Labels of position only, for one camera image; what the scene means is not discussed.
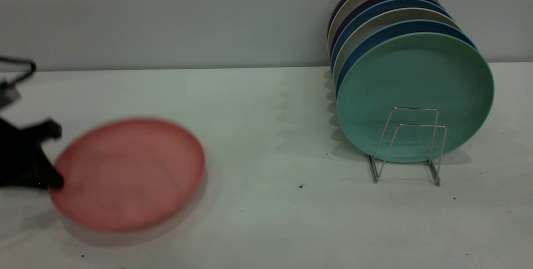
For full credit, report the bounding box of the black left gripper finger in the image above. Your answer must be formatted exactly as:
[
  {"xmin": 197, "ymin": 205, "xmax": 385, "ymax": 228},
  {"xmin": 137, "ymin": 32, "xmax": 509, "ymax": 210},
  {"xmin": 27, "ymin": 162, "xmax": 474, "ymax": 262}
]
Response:
[
  {"xmin": 40, "ymin": 152, "xmax": 65, "ymax": 189},
  {"xmin": 29, "ymin": 119, "xmax": 63, "ymax": 139}
]

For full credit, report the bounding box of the black cable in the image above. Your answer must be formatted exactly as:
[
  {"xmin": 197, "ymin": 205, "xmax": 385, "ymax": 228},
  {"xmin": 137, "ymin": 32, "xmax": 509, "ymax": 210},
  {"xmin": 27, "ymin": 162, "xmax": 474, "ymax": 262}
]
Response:
[{"xmin": 0, "ymin": 56, "xmax": 37, "ymax": 90}]

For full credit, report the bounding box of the green plate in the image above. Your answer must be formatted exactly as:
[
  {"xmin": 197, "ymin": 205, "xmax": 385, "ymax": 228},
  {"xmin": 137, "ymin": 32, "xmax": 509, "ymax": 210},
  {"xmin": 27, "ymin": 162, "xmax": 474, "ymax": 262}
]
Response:
[{"xmin": 336, "ymin": 32, "xmax": 495, "ymax": 164}]

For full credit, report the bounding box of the pink round plate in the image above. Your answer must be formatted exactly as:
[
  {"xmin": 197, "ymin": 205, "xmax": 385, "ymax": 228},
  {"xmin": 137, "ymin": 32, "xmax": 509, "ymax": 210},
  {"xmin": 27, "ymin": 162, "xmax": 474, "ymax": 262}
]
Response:
[{"xmin": 49, "ymin": 117, "xmax": 207, "ymax": 233}]

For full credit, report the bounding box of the blue plate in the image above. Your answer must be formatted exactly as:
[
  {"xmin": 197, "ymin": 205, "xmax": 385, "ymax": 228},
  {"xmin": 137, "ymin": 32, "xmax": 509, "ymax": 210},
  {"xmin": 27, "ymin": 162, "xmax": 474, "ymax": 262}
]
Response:
[
  {"xmin": 334, "ymin": 19, "xmax": 477, "ymax": 95},
  {"xmin": 330, "ymin": 0, "xmax": 455, "ymax": 74}
]

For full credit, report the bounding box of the silver wire plate rack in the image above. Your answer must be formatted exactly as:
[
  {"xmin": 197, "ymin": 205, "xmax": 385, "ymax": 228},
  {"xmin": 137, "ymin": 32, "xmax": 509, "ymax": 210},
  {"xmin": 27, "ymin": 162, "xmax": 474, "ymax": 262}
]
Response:
[{"xmin": 368, "ymin": 107, "xmax": 448, "ymax": 187}]

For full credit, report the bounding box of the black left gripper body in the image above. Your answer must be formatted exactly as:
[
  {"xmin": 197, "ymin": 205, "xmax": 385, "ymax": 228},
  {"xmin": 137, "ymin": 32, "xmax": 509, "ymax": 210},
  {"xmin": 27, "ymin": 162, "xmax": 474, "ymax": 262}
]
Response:
[{"xmin": 0, "ymin": 118, "xmax": 47, "ymax": 187}]

